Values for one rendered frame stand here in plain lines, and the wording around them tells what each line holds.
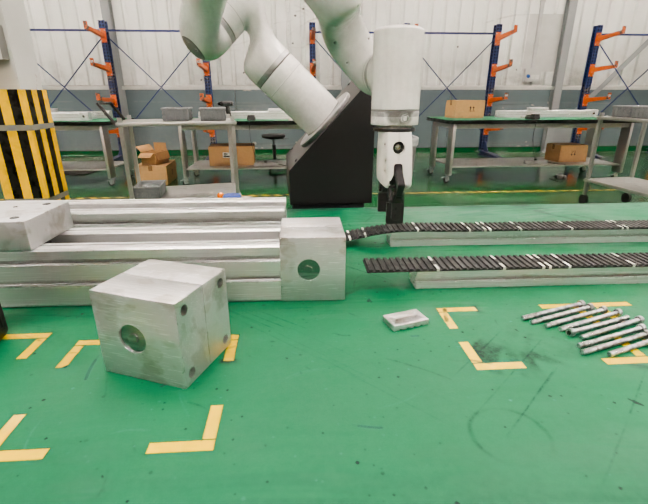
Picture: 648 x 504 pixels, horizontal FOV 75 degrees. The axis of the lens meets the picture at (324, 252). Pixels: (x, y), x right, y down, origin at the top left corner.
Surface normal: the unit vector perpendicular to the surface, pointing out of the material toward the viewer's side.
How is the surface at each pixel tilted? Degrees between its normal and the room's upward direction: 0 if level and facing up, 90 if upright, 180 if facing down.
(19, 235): 90
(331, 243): 90
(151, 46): 90
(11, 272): 90
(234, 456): 0
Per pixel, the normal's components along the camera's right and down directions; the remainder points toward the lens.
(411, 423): 0.00, -0.94
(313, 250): 0.05, 0.35
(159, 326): -0.31, 0.33
